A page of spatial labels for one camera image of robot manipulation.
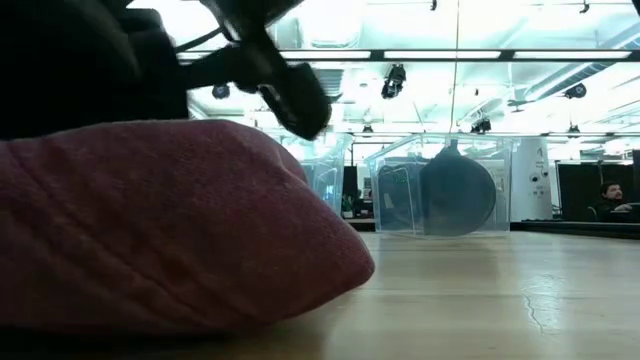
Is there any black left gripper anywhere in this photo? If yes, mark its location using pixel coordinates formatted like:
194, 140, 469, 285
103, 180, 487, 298
178, 0, 334, 142

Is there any maroon knit hat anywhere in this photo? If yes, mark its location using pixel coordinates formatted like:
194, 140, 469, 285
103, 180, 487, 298
0, 118, 377, 337

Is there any dark grey hat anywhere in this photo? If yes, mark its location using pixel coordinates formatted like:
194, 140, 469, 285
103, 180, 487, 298
418, 139, 498, 238

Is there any small clear plastic bin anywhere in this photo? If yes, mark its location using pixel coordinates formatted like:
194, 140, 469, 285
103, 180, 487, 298
277, 131, 355, 217

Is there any thin vertical pole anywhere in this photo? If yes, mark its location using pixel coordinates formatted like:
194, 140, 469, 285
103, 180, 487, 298
448, 0, 461, 135

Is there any large clear plastic bin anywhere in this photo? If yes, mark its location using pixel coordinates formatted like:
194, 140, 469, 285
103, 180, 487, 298
364, 132, 517, 239

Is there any white cylindrical column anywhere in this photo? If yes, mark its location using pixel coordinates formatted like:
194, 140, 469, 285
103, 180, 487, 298
509, 137, 555, 223

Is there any dark office partition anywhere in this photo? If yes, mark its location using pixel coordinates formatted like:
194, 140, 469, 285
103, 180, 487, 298
556, 149, 640, 222

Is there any person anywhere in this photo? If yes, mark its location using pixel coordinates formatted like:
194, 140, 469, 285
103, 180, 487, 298
588, 181, 640, 224

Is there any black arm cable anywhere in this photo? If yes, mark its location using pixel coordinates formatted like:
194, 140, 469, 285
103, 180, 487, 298
173, 26, 224, 54

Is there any black ceiling camera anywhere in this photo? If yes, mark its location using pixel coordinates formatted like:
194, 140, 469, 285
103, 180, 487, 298
380, 64, 408, 101

